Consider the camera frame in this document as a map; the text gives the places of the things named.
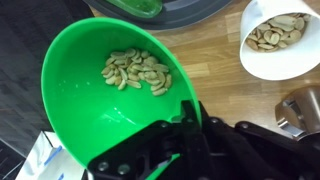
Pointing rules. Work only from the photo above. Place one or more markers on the large grey tray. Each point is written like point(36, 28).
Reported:
point(174, 13)

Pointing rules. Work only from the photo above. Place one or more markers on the white cup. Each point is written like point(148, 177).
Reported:
point(287, 63)

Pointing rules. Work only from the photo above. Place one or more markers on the white and blue paper bag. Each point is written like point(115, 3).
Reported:
point(49, 160)

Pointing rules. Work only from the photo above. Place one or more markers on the light green bowl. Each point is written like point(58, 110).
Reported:
point(90, 116)

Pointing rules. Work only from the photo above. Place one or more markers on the peanuts in green bowl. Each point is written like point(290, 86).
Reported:
point(132, 66)

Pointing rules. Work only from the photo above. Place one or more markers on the peanuts in white cup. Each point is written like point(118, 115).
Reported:
point(278, 32)

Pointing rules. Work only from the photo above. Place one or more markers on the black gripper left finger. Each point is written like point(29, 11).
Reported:
point(179, 150)

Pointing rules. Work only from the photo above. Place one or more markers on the long cucumber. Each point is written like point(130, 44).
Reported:
point(139, 8)

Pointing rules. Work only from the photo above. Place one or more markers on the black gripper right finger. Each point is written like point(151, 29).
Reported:
point(251, 152)

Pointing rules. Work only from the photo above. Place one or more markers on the steel cup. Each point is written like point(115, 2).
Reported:
point(299, 112)

